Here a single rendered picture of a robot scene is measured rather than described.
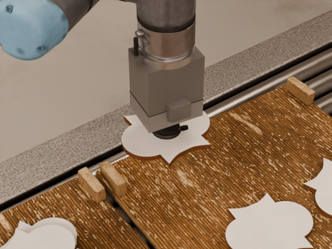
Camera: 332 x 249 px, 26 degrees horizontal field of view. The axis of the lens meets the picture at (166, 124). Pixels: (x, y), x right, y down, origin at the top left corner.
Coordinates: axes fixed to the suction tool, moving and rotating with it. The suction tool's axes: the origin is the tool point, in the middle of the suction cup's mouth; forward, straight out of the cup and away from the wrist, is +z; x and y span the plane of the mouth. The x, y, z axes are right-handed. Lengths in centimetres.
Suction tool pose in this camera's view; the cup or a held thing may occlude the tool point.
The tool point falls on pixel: (166, 135)
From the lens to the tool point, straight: 105.5
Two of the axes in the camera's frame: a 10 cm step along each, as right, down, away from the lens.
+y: 8.9, -3.0, 3.3
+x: -4.5, -6.0, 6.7
